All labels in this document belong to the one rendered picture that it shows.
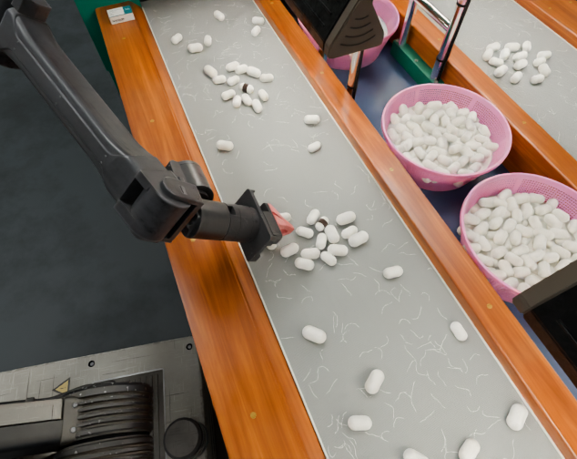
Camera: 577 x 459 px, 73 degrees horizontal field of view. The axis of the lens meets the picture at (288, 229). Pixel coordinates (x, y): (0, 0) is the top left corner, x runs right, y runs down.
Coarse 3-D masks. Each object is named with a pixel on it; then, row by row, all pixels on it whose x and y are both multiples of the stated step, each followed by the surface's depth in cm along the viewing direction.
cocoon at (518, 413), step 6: (516, 408) 55; (522, 408) 54; (510, 414) 55; (516, 414) 54; (522, 414) 54; (510, 420) 54; (516, 420) 54; (522, 420) 54; (510, 426) 54; (516, 426) 54; (522, 426) 54
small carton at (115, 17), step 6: (126, 6) 101; (108, 12) 100; (114, 12) 100; (120, 12) 100; (126, 12) 100; (132, 12) 100; (114, 18) 99; (120, 18) 100; (126, 18) 100; (132, 18) 101; (114, 24) 100
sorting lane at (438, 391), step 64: (192, 0) 110; (192, 64) 96; (256, 64) 96; (192, 128) 85; (256, 128) 85; (320, 128) 85; (256, 192) 76; (320, 192) 76; (384, 256) 69; (320, 320) 63; (384, 320) 63; (448, 320) 63; (320, 384) 58; (384, 384) 58; (448, 384) 58; (512, 384) 58; (384, 448) 54; (448, 448) 54; (512, 448) 54
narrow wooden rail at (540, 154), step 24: (408, 0) 106; (432, 24) 100; (432, 48) 96; (456, 48) 95; (456, 72) 92; (480, 72) 91; (504, 96) 86; (528, 120) 83; (528, 144) 80; (552, 144) 79; (528, 168) 82; (552, 168) 77; (576, 168) 76; (552, 192) 78
